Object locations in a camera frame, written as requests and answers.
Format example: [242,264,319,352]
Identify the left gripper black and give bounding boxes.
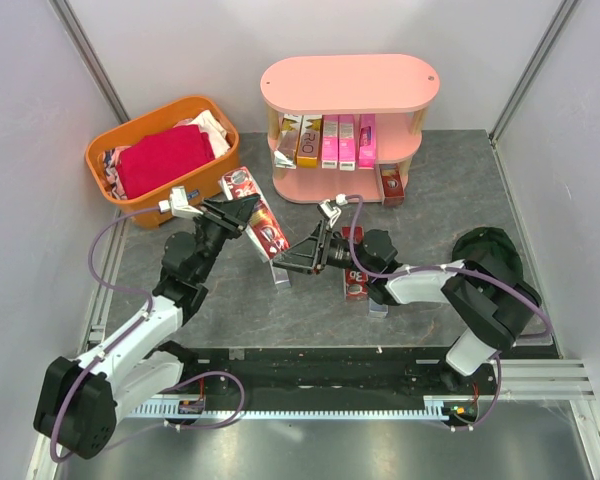
[193,193,259,281]

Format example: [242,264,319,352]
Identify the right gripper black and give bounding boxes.
[273,219,374,276]

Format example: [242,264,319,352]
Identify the dark red toothpaste box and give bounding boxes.
[219,167,290,262]

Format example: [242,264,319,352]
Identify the silver toothpaste box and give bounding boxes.
[269,261,291,291]
[368,299,389,319]

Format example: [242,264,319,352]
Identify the red 3D toothpaste box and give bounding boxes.
[378,164,405,207]
[341,226,368,301]

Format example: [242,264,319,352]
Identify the orange R.O toothpaste box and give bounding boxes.
[296,115,322,168]

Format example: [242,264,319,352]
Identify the pink toothpaste box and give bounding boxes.
[358,114,377,169]
[321,115,339,169]
[338,115,356,171]

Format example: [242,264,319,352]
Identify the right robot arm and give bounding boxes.
[273,220,541,394]

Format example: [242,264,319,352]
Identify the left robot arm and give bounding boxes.
[33,191,260,463]

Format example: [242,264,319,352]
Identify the pink three-tier shelf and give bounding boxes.
[260,54,440,204]

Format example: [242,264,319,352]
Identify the white and patterned cloths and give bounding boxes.
[98,110,230,200]

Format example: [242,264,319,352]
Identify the orange plastic basket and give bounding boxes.
[85,96,240,229]

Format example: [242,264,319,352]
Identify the red folded cloth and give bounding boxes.
[116,125,215,199]

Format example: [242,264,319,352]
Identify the dark green baseball cap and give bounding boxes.
[451,227,524,277]

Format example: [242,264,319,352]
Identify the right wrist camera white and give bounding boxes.
[318,194,349,228]

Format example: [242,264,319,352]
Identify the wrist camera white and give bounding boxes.
[158,186,203,219]
[318,194,349,228]

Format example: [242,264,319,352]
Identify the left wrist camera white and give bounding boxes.
[158,186,203,219]

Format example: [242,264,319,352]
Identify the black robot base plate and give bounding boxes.
[156,341,496,397]

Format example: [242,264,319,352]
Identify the grey slotted cable duct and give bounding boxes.
[127,396,479,422]

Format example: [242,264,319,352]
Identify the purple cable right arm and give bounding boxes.
[347,194,554,434]

